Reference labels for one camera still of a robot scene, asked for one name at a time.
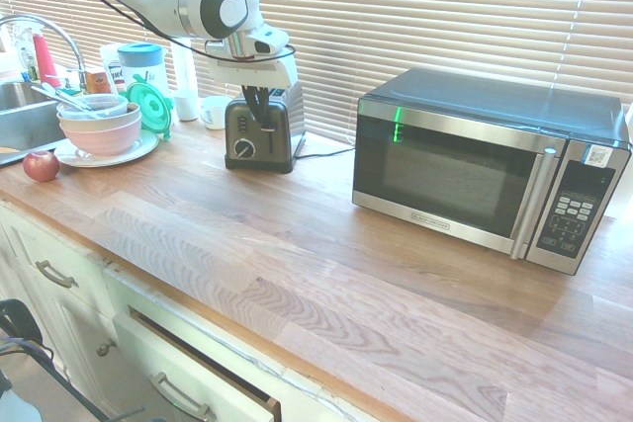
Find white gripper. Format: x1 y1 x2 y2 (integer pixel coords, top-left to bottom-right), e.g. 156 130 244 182
205 40 299 129

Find stainless steel two-slot toaster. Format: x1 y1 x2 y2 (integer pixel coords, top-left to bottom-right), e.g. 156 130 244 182
224 79 307 176

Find white mug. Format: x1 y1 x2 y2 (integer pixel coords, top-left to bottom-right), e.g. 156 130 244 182
199 94 234 131

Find small white cup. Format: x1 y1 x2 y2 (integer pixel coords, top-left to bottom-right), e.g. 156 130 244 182
173 90 201 123

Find green container lid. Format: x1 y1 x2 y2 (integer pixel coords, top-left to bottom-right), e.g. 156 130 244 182
125 72 177 141

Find wipes canister with blue lid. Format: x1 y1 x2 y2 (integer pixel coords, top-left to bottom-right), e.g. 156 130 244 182
117 42 171 98

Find white bowl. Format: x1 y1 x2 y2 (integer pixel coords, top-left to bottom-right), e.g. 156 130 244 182
55 101 144 134

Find white dinner plate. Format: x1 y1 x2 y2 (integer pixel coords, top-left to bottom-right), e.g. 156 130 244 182
52 130 161 168

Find white printed packet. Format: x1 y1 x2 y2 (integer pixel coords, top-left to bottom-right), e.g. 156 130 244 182
98 42 126 96

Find clear plastic food container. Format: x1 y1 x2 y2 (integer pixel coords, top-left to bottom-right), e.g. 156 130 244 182
78 92 132 118

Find pink bowl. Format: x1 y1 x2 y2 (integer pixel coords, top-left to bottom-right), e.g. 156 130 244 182
58 115 144 159

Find small orange box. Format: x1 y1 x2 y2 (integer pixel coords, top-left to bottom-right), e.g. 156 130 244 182
85 69 113 96

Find wide beige window blind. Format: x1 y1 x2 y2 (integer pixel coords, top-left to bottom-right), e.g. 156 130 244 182
176 0 633 146

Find chrome curved faucet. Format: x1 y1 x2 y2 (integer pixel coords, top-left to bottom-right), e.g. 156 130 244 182
0 13 90 93

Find black and steel microwave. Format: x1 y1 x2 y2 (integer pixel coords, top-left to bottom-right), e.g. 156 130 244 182
351 66 633 277

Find red bottle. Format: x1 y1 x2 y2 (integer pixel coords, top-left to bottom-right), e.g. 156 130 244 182
31 30 61 90

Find narrow beige window blind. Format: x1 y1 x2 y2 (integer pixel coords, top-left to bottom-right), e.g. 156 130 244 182
0 0 174 92

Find red apple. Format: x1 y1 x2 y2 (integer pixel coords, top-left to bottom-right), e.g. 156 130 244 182
22 149 61 183

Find clear spray bottle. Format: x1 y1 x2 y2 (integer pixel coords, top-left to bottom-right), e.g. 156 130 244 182
11 23 39 82

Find open white drawer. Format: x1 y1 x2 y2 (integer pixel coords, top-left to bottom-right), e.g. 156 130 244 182
112 306 284 422

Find white kitchen cabinet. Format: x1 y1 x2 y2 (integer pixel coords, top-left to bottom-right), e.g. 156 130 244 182
0 197 377 422

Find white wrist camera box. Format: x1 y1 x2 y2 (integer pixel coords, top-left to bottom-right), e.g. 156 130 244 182
244 28 291 55

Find black toaster power cord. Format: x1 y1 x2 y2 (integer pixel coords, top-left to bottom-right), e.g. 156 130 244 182
294 144 357 161

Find metal cutlery handles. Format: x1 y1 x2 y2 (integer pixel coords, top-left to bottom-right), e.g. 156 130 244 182
30 84 103 120

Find small metal drawer handle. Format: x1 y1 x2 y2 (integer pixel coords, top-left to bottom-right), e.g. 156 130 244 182
34 259 80 291

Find large metal drawer handle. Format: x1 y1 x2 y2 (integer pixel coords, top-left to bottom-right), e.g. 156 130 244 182
147 371 218 422

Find black cable bundle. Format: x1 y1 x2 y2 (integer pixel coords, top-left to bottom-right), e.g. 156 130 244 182
0 298 145 422

